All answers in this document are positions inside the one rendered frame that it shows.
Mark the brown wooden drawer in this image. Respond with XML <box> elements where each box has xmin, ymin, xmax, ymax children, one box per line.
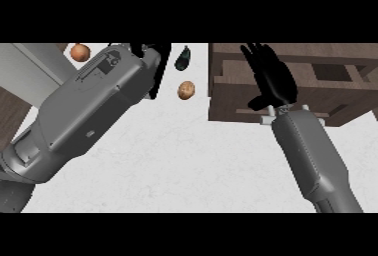
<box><xmin>207</xmin><ymin>42</ymin><xmax>378</xmax><ymax>128</ymax></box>

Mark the brown potato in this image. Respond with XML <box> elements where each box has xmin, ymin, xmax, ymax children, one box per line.
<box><xmin>178</xmin><ymin>80</ymin><xmax>197</xmax><ymax>101</ymax></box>

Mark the orange round fruit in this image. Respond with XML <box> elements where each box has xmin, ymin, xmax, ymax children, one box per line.
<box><xmin>70</xmin><ymin>43</ymin><xmax>92</xmax><ymax>63</ymax></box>

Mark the pale grey appliance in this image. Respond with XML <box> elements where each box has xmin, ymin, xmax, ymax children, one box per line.
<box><xmin>0</xmin><ymin>42</ymin><xmax>80</xmax><ymax>109</ymax></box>

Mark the brown wooden cabinet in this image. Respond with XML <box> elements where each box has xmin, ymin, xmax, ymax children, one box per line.
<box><xmin>0</xmin><ymin>85</ymin><xmax>35</xmax><ymax>152</ymax></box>

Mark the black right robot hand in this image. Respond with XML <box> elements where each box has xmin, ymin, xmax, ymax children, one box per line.
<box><xmin>240</xmin><ymin>42</ymin><xmax>300</xmax><ymax>112</ymax></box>

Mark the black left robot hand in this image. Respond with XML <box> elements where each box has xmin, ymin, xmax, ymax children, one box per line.
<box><xmin>108</xmin><ymin>42</ymin><xmax>173</xmax><ymax>100</ymax></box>

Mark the dark green eggplant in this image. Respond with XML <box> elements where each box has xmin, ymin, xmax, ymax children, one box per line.
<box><xmin>175</xmin><ymin>45</ymin><xmax>194</xmax><ymax>72</ymax></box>

